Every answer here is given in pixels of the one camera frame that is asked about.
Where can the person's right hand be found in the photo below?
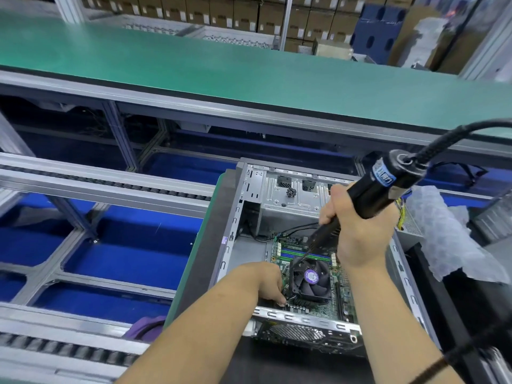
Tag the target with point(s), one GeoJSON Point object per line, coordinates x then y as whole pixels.
{"type": "Point", "coordinates": [366, 236]}

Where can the person's left hand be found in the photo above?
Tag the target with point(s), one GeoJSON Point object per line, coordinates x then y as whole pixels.
{"type": "Point", "coordinates": [260, 282]}

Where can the green motherboard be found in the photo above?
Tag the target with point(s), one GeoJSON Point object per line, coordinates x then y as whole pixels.
{"type": "Point", "coordinates": [280, 272]}

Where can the grey power supply unit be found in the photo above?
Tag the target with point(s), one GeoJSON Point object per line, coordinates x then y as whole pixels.
{"type": "Point", "coordinates": [408, 224]}

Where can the green RAM stick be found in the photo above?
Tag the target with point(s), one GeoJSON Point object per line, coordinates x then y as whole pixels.
{"type": "Point", "coordinates": [297, 250]}

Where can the metal heatsink cooler fan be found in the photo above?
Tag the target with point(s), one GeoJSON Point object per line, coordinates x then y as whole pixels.
{"type": "Point", "coordinates": [310, 280]}

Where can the black electric screwdriver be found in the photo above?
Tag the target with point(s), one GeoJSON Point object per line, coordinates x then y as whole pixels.
{"type": "Point", "coordinates": [380, 184]}

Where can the black and silver computer case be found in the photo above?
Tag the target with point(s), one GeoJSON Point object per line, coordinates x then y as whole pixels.
{"type": "Point", "coordinates": [248, 204]}

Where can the person's left forearm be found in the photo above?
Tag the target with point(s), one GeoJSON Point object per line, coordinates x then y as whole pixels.
{"type": "Point", "coordinates": [192, 340]}

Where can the person's right forearm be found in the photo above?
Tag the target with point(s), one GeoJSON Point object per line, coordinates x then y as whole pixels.
{"type": "Point", "coordinates": [400, 332]}

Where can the white bubble wrap bag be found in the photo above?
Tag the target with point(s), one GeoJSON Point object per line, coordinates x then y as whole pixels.
{"type": "Point", "coordinates": [456, 236]}

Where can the small purple object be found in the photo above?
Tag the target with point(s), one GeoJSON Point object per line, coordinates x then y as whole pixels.
{"type": "Point", "coordinates": [145, 328]}

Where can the green conveyor belt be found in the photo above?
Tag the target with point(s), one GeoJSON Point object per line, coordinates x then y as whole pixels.
{"type": "Point", "coordinates": [240, 68]}

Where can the stack of cardboard boxes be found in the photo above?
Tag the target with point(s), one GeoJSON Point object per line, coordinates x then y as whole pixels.
{"type": "Point", "coordinates": [240, 12]}

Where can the aluminium roller conveyor rail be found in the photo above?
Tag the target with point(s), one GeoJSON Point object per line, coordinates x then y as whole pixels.
{"type": "Point", "coordinates": [96, 181]}

